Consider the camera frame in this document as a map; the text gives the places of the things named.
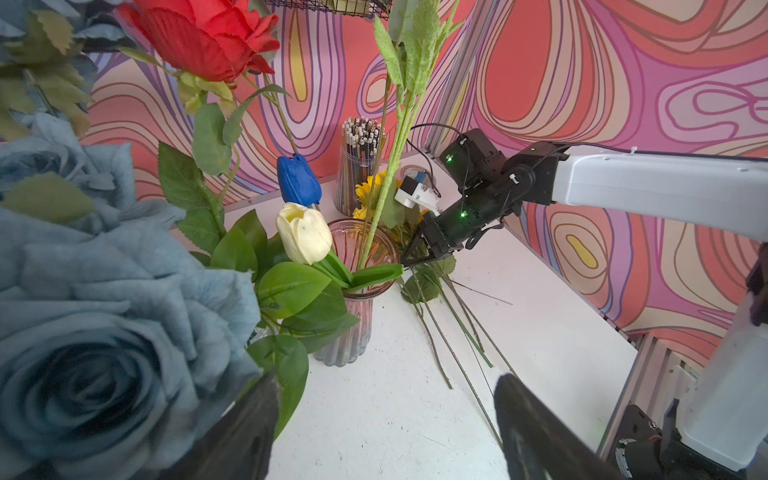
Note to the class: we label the white tulip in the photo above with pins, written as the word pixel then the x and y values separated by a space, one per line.
pixel 304 232

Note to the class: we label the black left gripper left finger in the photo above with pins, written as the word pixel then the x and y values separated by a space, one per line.
pixel 239 446

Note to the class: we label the tall yellow flower sprig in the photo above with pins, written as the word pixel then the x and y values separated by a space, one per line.
pixel 410 42

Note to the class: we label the red rose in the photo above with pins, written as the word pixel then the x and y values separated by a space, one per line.
pixel 215 40

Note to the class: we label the pink ribbed glass vase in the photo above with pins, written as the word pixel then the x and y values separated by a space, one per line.
pixel 347 234

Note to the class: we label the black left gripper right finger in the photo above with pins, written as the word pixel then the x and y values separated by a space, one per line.
pixel 538 445

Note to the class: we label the back wire basket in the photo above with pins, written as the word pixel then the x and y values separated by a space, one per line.
pixel 359 8

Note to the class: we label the yellow tulip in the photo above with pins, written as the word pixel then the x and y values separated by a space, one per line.
pixel 468 373

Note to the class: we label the clear tape roll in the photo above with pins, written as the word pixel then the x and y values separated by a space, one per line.
pixel 414 171

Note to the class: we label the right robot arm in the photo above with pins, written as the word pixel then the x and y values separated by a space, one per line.
pixel 721 192

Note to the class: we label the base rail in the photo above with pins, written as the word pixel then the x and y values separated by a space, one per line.
pixel 673 422

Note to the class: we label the blue tulip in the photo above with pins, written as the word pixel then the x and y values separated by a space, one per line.
pixel 298 183

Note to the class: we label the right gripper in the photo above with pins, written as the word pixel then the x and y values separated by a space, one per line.
pixel 453 227

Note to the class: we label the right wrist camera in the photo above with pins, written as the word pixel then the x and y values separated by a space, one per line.
pixel 418 190

